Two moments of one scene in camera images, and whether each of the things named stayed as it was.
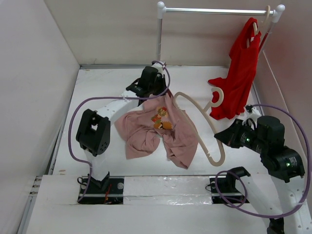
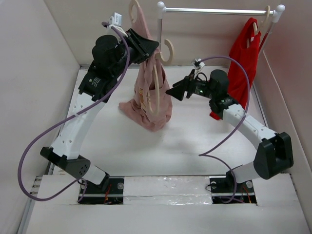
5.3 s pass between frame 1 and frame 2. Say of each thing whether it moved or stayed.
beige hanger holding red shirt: stayed
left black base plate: stayed
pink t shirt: moved
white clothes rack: stayed
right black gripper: moved
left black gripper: moved
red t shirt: stayed
